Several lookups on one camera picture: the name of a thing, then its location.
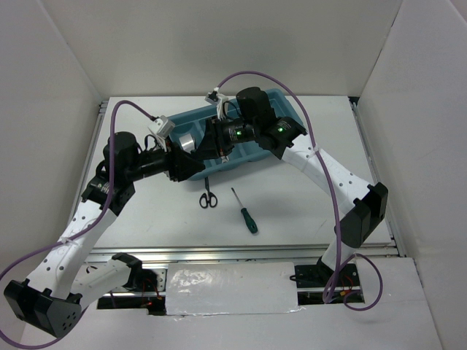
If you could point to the white foil-edged cover sheet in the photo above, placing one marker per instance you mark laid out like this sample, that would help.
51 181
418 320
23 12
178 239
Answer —
230 288

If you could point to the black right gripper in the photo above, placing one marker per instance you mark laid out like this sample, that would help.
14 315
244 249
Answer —
213 142

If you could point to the aluminium rail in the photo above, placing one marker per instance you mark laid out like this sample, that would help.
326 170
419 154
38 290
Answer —
210 253
94 139
390 220

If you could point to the aluminium left side rail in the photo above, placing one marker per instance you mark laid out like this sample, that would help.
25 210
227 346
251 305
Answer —
94 139

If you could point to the blue four-compartment tray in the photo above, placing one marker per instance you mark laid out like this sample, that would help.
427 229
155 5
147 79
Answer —
193 122

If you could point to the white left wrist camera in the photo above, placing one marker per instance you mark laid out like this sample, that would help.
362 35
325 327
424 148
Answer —
161 127

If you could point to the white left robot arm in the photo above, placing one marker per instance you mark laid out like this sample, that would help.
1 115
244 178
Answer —
53 296

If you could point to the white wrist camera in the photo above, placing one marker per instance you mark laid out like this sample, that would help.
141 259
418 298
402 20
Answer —
161 127
217 99

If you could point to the aluminium front rail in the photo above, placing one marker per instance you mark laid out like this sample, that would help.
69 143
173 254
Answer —
210 253

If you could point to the long green handled screwdriver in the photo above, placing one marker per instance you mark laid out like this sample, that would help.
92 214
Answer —
249 221

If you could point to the white tape roll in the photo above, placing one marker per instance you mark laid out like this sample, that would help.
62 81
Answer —
188 142

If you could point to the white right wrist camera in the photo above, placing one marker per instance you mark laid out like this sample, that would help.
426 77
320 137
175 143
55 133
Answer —
217 99

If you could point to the black handled scissors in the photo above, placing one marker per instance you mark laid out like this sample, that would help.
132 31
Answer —
208 199

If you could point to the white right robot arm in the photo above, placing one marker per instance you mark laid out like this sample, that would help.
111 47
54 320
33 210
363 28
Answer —
360 206

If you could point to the aluminium right side rail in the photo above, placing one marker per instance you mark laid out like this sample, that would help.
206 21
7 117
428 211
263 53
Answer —
390 220

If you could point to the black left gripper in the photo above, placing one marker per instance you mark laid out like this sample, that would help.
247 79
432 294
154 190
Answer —
180 165

